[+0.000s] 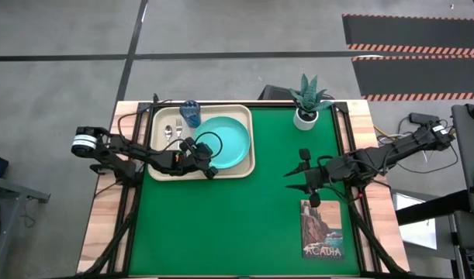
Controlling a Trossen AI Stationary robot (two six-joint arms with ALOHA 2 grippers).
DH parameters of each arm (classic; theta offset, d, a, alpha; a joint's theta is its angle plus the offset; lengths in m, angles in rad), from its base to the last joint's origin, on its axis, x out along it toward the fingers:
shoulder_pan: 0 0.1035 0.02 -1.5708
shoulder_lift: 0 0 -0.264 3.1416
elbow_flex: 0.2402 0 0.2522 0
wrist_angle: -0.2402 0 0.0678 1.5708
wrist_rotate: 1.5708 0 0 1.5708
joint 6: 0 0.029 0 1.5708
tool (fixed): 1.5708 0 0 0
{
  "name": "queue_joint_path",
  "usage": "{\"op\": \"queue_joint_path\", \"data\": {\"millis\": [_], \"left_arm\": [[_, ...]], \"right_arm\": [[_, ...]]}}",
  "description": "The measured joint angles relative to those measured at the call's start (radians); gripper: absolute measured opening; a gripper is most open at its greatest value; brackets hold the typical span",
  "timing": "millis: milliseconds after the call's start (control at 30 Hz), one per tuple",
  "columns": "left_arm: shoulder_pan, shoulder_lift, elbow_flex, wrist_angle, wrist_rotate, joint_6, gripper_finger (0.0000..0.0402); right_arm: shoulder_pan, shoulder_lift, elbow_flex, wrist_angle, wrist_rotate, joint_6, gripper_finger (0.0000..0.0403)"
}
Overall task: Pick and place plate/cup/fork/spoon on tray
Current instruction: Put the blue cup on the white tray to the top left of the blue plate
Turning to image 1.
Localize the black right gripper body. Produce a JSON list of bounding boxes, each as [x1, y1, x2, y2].
[[297, 147, 350, 208]]

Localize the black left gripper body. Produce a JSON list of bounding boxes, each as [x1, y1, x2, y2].
[[158, 136, 219, 181]]

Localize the fork with orange handle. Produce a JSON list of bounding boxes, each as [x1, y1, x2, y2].
[[175, 117, 184, 163]]

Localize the blue glass cup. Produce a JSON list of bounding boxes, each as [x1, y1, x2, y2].
[[178, 99, 202, 129]]

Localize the teal plate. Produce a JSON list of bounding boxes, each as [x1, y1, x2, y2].
[[193, 115, 252, 171]]

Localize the beige plastic tray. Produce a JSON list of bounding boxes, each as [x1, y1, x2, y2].
[[147, 104, 257, 182]]

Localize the Acadia lighthouse picture board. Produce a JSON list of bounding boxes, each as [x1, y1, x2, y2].
[[299, 199, 345, 260]]

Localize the succulent in white pot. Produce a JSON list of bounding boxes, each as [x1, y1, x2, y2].
[[287, 73, 334, 130]]

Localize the green table mat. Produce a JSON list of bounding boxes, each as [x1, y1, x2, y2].
[[128, 106, 362, 277]]

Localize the black box behind table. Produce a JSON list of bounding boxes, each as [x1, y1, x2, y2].
[[258, 84, 335, 102]]

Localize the white sheet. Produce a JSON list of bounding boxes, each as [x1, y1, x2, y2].
[[391, 192, 438, 251]]

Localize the black power adapter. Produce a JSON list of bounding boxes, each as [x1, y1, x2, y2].
[[408, 112, 439, 124]]

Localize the black floor mat orange stripes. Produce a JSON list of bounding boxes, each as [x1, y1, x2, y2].
[[351, 55, 474, 102], [341, 13, 474, 56]]

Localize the dark grey cart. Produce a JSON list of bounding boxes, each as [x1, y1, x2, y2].
[[451, 101, 474, 249]]

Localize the grey metal desk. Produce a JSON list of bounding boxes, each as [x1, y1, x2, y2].
[[0, 174, 51, 279]]

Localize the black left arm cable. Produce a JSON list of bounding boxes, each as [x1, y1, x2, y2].
[[195, 131, 225, 159]]

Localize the yellow cable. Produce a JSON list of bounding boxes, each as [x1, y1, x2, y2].
[[374, 124, 407, 143]]

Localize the black aluminium rig frame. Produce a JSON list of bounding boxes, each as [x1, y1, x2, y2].
[[75, 99, 412, 279]]

